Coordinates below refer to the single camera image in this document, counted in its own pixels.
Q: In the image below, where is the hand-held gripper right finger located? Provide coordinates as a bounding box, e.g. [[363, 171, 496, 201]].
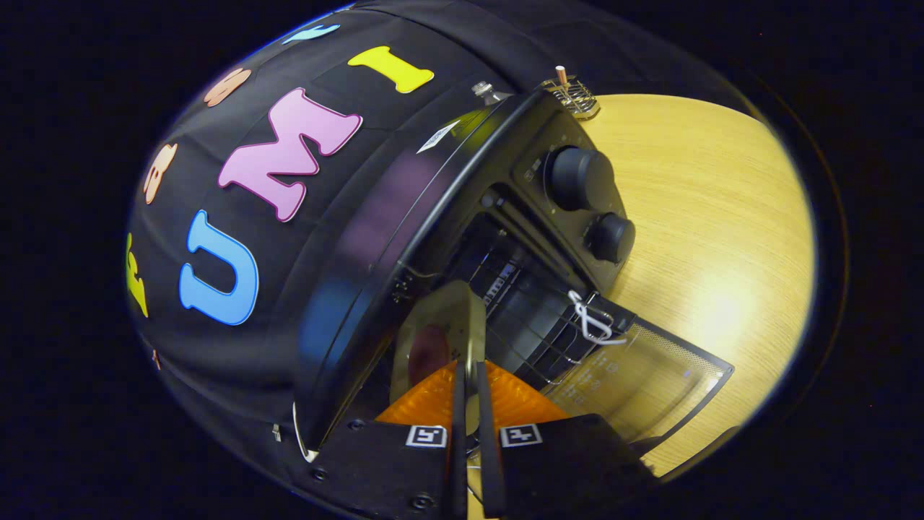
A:
[[475, 361, 655, 518]]

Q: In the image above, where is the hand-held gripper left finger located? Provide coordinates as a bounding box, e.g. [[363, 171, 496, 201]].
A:
[[307, 361, 468, 520]]

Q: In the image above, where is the pink ham slice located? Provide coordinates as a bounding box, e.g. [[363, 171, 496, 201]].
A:
[[409, 324, 453, 387]]

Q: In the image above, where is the cream square plate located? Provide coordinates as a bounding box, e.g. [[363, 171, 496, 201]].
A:
[[390, 280, 487, 438]]

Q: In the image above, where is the black toaster oven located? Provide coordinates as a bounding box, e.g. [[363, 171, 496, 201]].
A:
[[292, 88, 735, 463]]

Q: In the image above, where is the clear bottle with white label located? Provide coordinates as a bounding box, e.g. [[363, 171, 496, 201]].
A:
[[471, 81, 513, 106]]

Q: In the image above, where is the metal wire holder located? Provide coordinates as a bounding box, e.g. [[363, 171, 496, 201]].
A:
[[541, 76, 601, 121]]

